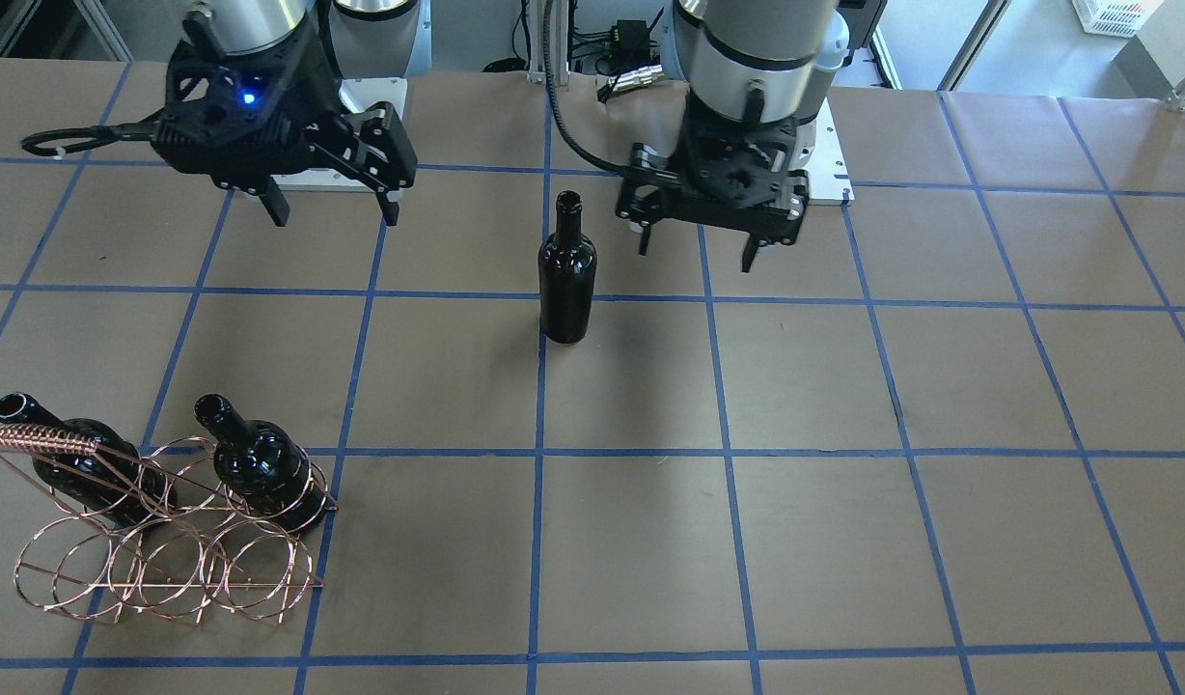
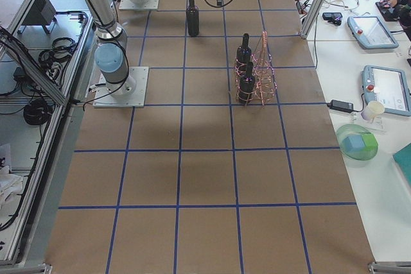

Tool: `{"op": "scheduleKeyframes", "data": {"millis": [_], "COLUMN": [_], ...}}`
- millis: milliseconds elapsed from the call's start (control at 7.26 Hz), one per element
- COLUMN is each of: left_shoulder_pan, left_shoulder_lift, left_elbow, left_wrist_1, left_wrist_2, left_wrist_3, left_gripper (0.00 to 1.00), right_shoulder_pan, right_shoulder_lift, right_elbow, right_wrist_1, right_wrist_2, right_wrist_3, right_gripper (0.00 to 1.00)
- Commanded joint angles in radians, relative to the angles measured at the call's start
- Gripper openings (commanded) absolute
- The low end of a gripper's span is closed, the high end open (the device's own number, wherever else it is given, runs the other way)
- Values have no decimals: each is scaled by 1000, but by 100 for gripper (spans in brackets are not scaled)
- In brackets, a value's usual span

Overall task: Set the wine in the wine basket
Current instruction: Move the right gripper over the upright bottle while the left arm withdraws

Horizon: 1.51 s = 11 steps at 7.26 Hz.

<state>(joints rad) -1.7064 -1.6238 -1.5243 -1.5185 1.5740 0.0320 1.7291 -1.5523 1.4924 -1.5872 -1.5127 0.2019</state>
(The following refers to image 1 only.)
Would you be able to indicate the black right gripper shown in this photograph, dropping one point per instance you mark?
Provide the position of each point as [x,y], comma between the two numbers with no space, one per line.
[315,95]

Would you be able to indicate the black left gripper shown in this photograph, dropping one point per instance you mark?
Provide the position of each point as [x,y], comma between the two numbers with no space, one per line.
[646,200]

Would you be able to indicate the dark glass wine bottle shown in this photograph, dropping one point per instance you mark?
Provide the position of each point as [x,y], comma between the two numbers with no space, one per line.
[567,264]

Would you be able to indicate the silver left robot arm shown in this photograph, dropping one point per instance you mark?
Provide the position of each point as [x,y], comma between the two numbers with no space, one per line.
[752,62]

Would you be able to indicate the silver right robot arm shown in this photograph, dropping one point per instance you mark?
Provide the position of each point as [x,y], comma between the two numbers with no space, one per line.
[255,90]

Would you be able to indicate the dark wine bottle far rack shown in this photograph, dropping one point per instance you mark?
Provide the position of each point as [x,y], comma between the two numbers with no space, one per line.
[95,481]

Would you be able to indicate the white plastic basket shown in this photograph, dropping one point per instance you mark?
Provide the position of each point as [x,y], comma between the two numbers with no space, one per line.
[1114,18]

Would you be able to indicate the copper wire wine rack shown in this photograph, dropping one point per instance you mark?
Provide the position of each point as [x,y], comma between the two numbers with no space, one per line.
[208,553]

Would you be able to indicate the aluminium frame post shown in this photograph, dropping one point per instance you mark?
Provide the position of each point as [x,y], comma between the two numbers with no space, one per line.
[969,51]

